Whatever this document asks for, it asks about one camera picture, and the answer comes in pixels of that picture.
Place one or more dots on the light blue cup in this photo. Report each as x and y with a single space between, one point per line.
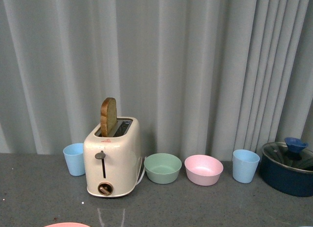
245 163
74 159

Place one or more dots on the light blue cup right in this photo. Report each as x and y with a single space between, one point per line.
245 163

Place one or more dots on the grey curtain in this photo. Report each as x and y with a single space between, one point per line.
201 76

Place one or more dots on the pink bowl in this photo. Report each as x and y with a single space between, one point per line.
203 170

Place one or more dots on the cream two-slot toaster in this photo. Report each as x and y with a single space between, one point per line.
112 164

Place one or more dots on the brown toast slice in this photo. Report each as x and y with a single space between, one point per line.
108 117

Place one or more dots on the light blue cup left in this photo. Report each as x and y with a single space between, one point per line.
74 159

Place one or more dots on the glass lid blue knob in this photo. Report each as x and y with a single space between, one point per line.
291 154

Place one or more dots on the pink plate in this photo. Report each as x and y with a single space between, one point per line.
67 224

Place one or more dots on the green bowl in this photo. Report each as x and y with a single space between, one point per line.
162 168

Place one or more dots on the dark blue pot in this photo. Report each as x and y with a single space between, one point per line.
290 182

